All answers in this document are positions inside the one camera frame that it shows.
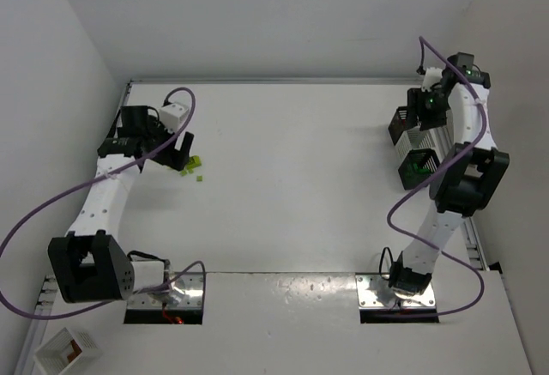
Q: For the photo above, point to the metal base plate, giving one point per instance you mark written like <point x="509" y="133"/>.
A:
<point x="374" y="294"/>
<point x="185" y="294"/>

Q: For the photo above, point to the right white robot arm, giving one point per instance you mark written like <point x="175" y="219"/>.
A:
<point x="465" y="180"/>

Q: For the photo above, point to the small yellow-green lego piece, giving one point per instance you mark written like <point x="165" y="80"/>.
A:
<point x="186" y="171"/>

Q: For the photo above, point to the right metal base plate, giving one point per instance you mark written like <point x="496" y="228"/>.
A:
<point x="374" y="294"/>

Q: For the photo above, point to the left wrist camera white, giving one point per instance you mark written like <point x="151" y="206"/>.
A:
<point x="173" y="115"/>

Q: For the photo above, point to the black slatted container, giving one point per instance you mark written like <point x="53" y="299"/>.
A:
<point x="423" y="156"/>
<point x="403" y="122"/>

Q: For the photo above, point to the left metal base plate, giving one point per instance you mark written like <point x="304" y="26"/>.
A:
<point x="185" y="294"/>

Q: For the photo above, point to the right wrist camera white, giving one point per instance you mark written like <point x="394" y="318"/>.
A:
<point x="432" y="77"/>

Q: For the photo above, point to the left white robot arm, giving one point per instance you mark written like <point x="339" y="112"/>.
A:
<point x="88" y="262"/>

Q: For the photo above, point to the middle white slatted container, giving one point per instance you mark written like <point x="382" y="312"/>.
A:
<point x="415" y="139"/>

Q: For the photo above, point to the near black slatted container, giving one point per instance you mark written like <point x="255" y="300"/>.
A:
<point x="423" y="156"/>

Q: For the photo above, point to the far black slatted container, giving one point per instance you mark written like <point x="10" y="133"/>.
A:
<point x="403" y="122"/>

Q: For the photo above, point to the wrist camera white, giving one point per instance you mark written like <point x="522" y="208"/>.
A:
<point x="173" y="115"/>
<point x="432" y="77"/>

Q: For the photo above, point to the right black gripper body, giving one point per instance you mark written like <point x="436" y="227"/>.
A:
<point x="412" y="148"/>

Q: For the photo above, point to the white slatted container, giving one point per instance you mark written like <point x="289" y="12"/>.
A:
<point x="415" y="139"/>
<point x="70" y="351"/>

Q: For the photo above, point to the yellow-green lego brick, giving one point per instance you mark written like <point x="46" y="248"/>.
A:
<point x="194" y="162"/>

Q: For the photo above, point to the large green lego brick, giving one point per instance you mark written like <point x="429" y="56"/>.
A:
<point x="417" y="169"/>

